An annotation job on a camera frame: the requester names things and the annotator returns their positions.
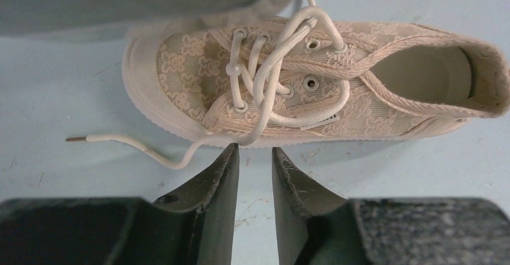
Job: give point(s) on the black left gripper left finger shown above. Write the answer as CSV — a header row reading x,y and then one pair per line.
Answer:
x,y
192,224

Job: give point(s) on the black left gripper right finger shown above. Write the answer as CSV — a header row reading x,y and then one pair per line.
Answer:
x,y
316,226

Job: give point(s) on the beige sneaker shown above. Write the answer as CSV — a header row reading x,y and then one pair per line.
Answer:
x,y
309,79
84,21

